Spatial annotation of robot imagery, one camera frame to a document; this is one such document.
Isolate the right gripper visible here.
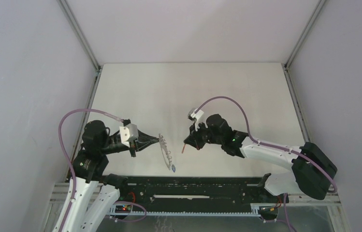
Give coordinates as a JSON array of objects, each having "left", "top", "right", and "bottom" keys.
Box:
[{"left": 185, "top": 120, "right": 224, "bottom": 150}]

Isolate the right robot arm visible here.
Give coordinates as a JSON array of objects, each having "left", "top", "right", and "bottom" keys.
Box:
[{"left": 184, "top": 111, "right": 337, "bottom": 202}]

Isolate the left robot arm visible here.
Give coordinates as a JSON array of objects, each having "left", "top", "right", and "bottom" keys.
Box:
[{"left": 53, "top": 120, "right": 159, "bottom": 232}]

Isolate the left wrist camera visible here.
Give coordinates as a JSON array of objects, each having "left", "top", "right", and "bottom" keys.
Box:
[{"left": 119, "top": 123, "right": 139, "bottom": 143}]

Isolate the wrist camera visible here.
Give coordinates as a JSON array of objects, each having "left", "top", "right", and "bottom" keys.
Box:
[
  {"left": 188, "top": 108, "right": 204, "bottom": 124},
  {"left": 119, "top": 123, "right": 139, "bottom": 143}
]

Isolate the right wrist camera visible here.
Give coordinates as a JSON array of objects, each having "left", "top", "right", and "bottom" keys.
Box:
[{"left": 188, "top": 108, "right": 204, "bottom": 124}]

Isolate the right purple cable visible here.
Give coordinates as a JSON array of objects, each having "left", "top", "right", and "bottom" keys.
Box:
[{"left": 194, "top": 96, "right": 338, "bottom": 232}]

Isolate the purple cable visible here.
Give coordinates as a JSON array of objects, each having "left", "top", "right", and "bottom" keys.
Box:
[
  {"left": 194, "top": 96, "right": 338, "bottom": 232},
  {"left": 58, "top": 109, "right": 131, "bottom": 232}
]

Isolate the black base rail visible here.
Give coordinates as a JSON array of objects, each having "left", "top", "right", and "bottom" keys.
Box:
[{"left": 118, "top": 176, "right": 288, "bottom": 215}]

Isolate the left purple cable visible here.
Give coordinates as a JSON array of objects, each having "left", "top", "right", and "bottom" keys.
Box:
[{"left": 58, "top": 109, "right": 131, "bottom": 232}]

